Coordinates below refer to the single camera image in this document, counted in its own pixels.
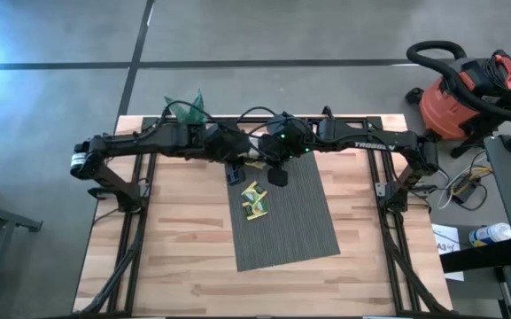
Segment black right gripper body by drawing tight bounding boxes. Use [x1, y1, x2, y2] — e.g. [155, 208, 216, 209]
[261, 114, 314, 163]

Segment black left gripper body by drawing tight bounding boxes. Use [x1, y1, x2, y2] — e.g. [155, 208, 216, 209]
[201, 123, 252, 163]

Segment snake plant in white pot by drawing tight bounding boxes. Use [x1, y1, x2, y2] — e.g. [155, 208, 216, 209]
[163, 89, 208, 126]

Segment grey woven placemat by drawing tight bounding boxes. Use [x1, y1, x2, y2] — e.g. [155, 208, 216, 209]
[224, 152, 342, 273]

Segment orange black shop vacuum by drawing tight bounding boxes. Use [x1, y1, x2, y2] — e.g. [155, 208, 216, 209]
[404, 39, 511, 160]

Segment white paper sheet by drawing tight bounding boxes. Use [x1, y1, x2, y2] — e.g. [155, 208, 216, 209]
[430, 222, 466, 283]

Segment black power adapter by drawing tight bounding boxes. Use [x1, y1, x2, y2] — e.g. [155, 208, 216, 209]
[452, 179, 480, 206]

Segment black bar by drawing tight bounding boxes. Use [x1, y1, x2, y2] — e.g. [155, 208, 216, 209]
[439, 238, 511, 274]

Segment white blue wipes canister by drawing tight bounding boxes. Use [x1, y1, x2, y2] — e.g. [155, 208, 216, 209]
[468, 222, 511, 248]

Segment black metal stand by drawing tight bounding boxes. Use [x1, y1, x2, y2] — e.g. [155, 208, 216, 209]
[0, 176, 43, 319]

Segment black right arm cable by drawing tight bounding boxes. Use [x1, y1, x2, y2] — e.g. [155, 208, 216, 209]
[236, 105, 279, 129]

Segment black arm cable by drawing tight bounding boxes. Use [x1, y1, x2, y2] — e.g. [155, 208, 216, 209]
[236, 105, 279, 129]
[161, 99, 214, 132]

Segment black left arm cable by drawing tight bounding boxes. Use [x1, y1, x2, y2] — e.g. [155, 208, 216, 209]
[161, 99, 214, 132]

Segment black metal rig frame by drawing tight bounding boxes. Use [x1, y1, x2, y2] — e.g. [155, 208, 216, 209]
[73, 113, 455, 318]

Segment white yellow cable bundle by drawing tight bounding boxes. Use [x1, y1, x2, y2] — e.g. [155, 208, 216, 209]
[416, 150, 493, 212]

